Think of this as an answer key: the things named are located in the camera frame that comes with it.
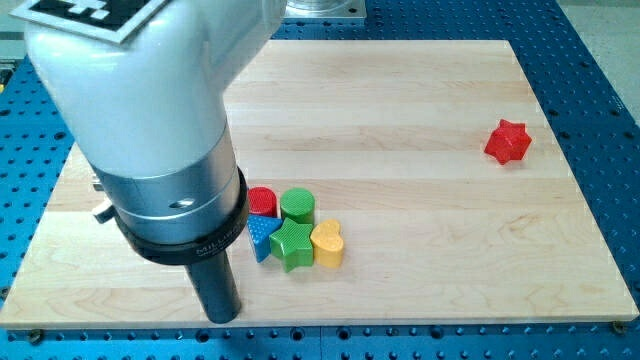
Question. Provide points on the black ring tool flange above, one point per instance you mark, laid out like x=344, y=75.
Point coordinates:
x=201, y=248

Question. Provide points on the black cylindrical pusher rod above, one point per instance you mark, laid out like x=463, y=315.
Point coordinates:
x=216, y=288

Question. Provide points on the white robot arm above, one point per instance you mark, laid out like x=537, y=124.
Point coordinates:
x=140, y=85

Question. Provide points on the blue triangle block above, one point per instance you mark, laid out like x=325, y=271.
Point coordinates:
x=260, y=228

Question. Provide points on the green star block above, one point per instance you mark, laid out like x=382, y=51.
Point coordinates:
x=291, y=244

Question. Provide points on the red cylinder block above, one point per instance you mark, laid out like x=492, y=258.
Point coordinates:
x=262, y=202

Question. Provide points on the green cylinder block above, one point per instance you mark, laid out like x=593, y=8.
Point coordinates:
x=298, y=204

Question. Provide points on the yellow heart block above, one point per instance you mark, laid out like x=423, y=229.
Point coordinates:
x=328, y=244

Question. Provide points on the light wooden board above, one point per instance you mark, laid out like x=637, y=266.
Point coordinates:
x=389, y=137

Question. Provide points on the fiducial marker tag plate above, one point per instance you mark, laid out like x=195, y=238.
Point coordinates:
x=107, y=20

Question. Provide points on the red star block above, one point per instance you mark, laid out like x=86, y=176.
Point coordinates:
x=508, y=142

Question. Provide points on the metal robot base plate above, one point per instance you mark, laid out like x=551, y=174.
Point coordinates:
x=326, y=9

